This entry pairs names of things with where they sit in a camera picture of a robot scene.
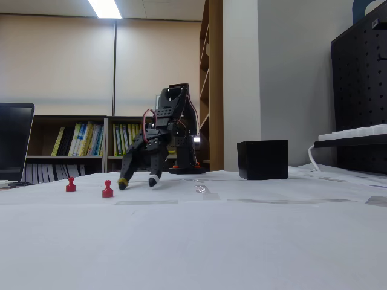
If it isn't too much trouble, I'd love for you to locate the tall wooden bookshelf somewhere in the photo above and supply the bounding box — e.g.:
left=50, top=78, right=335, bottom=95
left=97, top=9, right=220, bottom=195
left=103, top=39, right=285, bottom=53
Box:
left=198, top=0, right=224, bottom=172

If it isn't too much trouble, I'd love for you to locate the pale blue book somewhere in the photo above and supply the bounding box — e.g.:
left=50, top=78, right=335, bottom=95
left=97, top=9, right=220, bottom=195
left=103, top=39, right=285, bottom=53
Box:
left=89, top=123, right=105, bottom=157

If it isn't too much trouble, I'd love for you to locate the ceiling light panel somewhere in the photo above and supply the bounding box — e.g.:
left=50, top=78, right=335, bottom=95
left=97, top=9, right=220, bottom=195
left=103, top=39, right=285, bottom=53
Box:
left=87, top=0, right=124, bottom=21

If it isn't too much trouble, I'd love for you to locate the black shelf ledge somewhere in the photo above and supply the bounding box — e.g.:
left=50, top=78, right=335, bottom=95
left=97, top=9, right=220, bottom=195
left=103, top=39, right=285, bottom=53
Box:
left=313, top=137, right=387, bottom=149

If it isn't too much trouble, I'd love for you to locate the laptop screen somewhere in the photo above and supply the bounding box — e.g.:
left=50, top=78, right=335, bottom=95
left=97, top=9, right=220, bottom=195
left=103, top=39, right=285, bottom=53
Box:
left=0, top=102, right=36, bottom=183

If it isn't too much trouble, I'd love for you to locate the white power strip cable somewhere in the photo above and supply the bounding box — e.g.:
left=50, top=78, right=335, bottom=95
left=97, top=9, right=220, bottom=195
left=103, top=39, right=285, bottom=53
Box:
left=307, top=143, right=322, bottom=172

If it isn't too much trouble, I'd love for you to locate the blue rounded object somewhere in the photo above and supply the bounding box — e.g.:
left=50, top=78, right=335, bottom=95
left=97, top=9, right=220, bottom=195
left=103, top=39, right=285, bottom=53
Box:
left=352, top=0, right=379, bottom=25

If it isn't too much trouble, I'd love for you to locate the green white binder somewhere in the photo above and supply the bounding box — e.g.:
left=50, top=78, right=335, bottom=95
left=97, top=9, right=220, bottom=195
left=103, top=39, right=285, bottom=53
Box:
left=119, top=123, right=131, bottom=157

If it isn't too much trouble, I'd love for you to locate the thin black wall pole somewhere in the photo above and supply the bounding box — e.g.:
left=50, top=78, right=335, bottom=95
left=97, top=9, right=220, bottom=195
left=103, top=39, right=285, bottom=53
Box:
left=112, top=18, right=119, bottom=117

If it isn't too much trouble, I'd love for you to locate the black box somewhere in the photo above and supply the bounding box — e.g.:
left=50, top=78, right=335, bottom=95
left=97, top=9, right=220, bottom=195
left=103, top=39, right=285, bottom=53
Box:
left=236, top=140, right=290, bottom=181

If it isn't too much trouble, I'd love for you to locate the black book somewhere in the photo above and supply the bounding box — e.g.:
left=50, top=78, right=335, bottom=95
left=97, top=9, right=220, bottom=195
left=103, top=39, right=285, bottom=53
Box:
left=56, top=126, right=76, bottom=157

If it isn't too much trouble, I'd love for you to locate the black pegboard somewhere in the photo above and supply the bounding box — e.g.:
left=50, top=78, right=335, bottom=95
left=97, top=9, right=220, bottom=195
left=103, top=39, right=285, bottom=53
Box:
left=330, top=1, right=387, bottom=175

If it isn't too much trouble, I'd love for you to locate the white paper table cover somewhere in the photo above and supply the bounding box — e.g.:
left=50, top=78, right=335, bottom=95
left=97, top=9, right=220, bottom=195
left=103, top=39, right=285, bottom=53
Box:
left=0, top=164, right=387, bottom=290

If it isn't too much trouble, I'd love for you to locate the thin yellow book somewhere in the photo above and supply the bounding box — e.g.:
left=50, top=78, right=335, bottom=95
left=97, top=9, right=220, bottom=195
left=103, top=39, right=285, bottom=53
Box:
left=50, top=126, right=66, bottom=157

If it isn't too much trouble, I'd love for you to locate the low wooden bookshelf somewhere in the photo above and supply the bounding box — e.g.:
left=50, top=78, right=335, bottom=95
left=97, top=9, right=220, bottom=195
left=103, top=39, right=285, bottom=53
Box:
left=25, top=114, right=109, bottom=184
left=104, top=115, right=187, bottom=173

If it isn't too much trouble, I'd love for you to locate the white yellow book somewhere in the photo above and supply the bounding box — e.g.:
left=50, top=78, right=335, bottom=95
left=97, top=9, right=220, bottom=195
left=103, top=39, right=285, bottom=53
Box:
left=68, top=123, right=84, bottom=157

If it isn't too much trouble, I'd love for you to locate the red servo cable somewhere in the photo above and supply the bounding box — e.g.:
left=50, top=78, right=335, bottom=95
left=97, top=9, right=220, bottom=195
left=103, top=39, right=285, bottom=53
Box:
left=142, top=108, right=154, bottom=143

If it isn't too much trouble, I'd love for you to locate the white binders row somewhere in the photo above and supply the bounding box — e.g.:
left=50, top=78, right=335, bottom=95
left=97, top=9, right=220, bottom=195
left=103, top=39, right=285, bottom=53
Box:
left=25, top=163, right=87, bottom=184

